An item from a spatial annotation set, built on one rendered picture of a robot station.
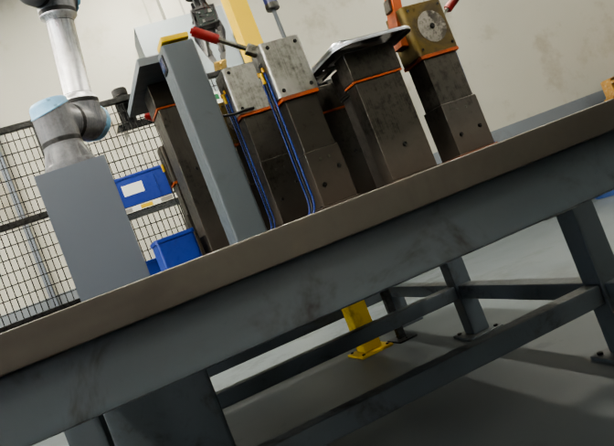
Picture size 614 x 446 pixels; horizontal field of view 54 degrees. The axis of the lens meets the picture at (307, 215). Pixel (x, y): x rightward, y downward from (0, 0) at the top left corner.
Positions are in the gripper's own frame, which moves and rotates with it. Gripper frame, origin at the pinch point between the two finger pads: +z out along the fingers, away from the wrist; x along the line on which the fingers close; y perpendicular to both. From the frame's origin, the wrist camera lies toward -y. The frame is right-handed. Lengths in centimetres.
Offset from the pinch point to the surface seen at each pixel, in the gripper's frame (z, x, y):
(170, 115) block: 17.7, -17.6, 30.6
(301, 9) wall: -109, 103, -331
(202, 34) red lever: 11, -5, 61
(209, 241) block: 50, -19, 33
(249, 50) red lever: 16, 3, 59
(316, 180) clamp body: 45, 6, 62
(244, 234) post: 50, -10, 56
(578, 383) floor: 122, 65, 19
